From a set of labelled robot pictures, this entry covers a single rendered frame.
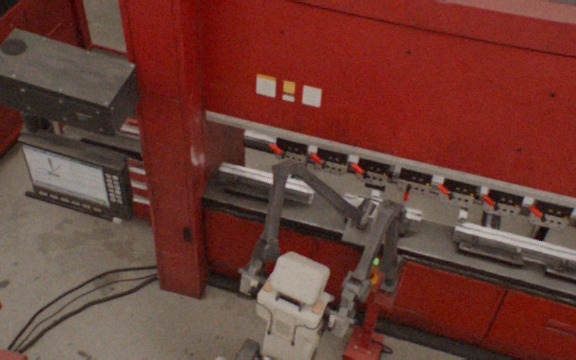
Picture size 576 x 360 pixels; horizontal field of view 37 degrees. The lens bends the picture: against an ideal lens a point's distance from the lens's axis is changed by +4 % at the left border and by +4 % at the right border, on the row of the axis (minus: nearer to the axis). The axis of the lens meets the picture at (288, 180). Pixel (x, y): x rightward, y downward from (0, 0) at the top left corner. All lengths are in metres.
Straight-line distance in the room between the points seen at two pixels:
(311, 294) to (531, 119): 1.13
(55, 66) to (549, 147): 1.99
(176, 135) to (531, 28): 1.58
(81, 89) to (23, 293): 2.06
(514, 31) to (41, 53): 1.78
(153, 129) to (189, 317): 1.44
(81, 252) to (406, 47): 2.62
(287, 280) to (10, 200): 2.53
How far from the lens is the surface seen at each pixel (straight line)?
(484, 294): 4.35
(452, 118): 3.59
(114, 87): 3.30
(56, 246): 5.26
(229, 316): 4.89
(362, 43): 3.39
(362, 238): 4.00
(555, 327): 4.49
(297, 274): 3.42
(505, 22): 3.22
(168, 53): 3.46
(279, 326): 3.59
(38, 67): 3.41
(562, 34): 3.24
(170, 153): 3.92
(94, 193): 3.69
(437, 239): 4.23
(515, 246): 4.20
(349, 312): 3.52
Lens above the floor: 4.26
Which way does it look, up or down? 51 degrees down
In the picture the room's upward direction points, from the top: 4 degrees clockwise
